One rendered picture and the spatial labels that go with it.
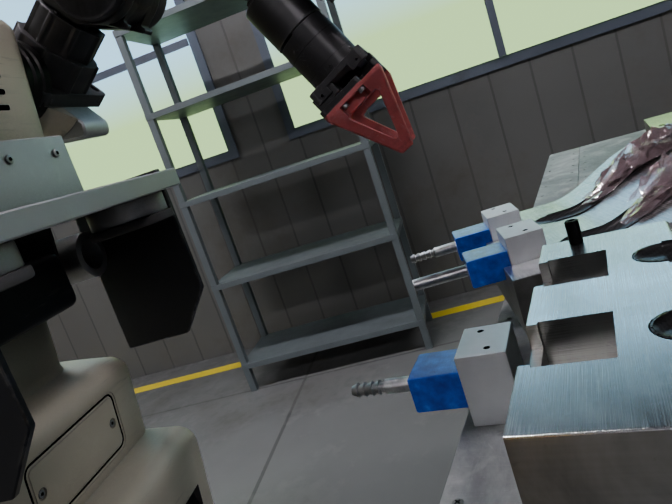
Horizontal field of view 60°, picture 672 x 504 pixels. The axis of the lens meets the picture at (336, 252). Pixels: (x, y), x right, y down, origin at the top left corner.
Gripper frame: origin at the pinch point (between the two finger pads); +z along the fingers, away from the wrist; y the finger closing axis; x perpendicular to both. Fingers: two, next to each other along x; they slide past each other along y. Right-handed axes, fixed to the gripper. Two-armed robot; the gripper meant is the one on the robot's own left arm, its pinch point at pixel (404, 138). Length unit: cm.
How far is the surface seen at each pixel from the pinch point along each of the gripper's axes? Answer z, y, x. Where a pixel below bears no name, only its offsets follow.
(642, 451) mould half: 13.6, -39.9, -1.2
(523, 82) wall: 25, 246, -42
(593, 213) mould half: 20.0, 4.7, -8.5
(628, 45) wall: 46, 246, -86
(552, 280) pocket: 14.6, -17.9, -1.9
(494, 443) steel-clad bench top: 18.1, -24.9, 7.7
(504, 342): 14.4, -21.8, 3.1
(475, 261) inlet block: 13.0, -5.1, 2.8
